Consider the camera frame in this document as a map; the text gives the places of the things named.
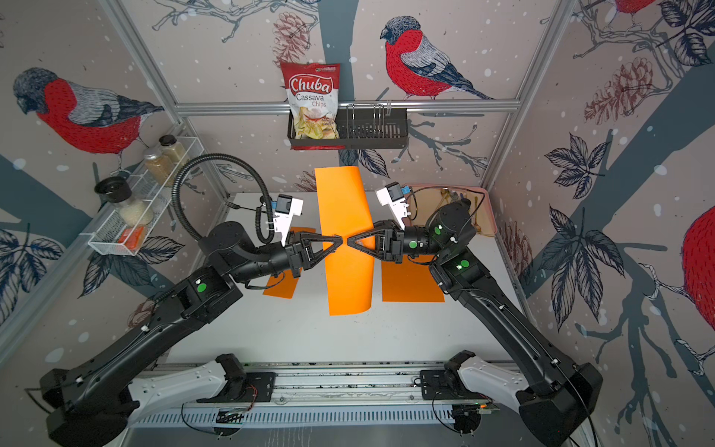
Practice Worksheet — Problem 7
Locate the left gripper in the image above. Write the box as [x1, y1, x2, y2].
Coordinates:
[229, 230, 340, 285]

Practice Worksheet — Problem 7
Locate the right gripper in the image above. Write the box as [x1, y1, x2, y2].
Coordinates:
[350, 222, 451, 271]

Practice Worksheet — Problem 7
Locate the orange paper sheet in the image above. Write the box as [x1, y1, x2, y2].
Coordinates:
[263, 226, 316, 300]
[315, 167, 374, 317]
[381, 255, 444, 303]

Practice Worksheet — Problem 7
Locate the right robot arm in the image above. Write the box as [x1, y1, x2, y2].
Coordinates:
[347, 199, 603, 446]

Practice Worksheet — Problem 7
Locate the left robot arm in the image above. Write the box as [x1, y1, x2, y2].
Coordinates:
[40, 222, 343, 446]

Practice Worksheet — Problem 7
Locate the pink tray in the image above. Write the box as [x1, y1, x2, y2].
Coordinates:
[407, 183, 498, 238]

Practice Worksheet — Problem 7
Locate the black fork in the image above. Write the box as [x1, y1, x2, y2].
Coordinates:
[227, 202, 263, 214]

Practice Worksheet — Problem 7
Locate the red cassava chips bag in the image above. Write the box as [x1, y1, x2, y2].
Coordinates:
[280, 61, 341, 141]

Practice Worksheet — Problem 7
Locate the brown spice jar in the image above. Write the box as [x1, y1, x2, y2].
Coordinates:
[143, 147, 178, 187]

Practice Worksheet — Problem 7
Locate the tan spice jar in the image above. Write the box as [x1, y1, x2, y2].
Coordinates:
[159, 134, 190, 168]

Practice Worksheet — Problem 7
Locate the small red packet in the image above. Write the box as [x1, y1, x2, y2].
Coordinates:
[117, 225, 147, 251]

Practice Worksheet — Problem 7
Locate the black lid rice jar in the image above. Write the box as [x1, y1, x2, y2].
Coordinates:
[94, 176, 155, 228]

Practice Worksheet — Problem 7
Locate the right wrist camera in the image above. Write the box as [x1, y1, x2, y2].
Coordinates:
[375, 182, 411, 230]

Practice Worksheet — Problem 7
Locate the left black corrugated cable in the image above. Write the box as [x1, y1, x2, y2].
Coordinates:
[171, 153, 276, 244]

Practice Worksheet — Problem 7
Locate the black wire wall basket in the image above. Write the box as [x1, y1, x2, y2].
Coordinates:
[287, 104, 409, 150]

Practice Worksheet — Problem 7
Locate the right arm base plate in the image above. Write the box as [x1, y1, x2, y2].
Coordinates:
[414, 370, 493, 402]

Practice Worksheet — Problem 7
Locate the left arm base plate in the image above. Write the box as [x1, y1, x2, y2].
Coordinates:
[197, 372, 277, 404]

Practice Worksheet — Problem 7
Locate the clear acrylic wall shelf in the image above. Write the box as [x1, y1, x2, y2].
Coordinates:
[89, 164, 171, 256]

